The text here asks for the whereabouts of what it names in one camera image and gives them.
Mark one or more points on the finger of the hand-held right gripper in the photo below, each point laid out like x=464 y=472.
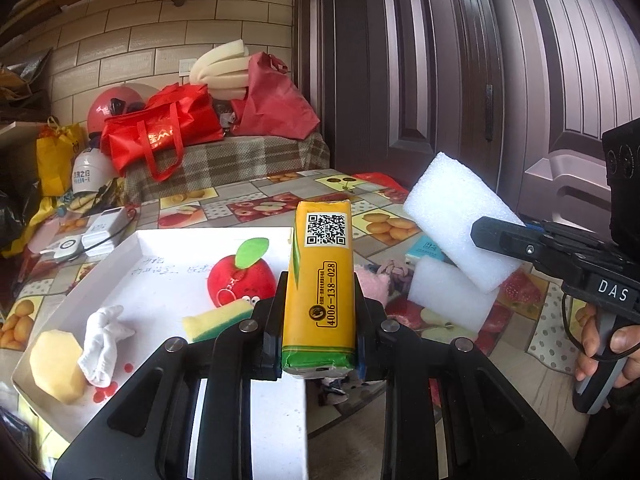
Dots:
x=500 y=237
x=555 y=232

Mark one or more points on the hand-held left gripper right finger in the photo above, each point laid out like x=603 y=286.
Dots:
x=367 y=345

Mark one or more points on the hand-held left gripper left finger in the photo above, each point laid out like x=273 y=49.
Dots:
x=270 y=355

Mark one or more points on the white foam block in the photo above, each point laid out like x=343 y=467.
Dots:
x=450 y=210
x=440 y=295

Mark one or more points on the pink fluffy plush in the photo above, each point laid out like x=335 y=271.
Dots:
x=375 y=282

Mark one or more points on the yellow tissue pack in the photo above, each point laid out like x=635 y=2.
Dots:
x=320 y=300

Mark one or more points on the blue tissue pack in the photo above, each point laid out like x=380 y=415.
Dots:
x=425 y=249

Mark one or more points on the white tray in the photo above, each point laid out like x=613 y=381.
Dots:
x=165 y=280

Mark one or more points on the person's right hand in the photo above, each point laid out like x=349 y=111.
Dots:
x=625 y=342

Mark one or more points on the yellow green sponge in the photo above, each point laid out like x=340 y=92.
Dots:
x=215 y=322

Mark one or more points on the red apple plush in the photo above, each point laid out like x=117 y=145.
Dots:
x=240 y=280

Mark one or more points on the fruit print tablecloth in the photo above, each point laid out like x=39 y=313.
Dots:
x=520 y=375

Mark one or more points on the white sock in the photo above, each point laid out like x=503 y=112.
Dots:
x=100 y=350

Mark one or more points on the plaid blanket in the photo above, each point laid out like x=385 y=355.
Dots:
x=235 y=160

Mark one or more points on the brown panelled door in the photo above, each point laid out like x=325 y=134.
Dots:
x=400 y=60

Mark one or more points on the large white power bank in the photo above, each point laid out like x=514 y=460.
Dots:
x=107 y=225

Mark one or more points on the peeled potato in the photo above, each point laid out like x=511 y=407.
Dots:
x=55 y=365

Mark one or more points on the dark red cloth bag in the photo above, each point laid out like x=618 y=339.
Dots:
x=275 y=105

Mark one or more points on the red tote bag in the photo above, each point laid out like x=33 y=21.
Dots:
x=150 y=135

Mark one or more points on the pink flat case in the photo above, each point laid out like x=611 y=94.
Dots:
x=47 y=232

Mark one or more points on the white helmet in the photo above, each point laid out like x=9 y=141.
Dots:
x=92 y=170

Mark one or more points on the cream foam roll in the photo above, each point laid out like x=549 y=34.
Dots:
x=220 y=72

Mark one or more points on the yellow shopping bag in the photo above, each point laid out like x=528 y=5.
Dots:
x=55 y=160

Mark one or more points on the black plastic bag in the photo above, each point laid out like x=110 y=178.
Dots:
x=12 y=215

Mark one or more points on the red helmet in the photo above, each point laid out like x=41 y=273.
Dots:
x=107 y=105

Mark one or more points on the white wall switch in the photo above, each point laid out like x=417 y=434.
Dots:
x=188 y=66

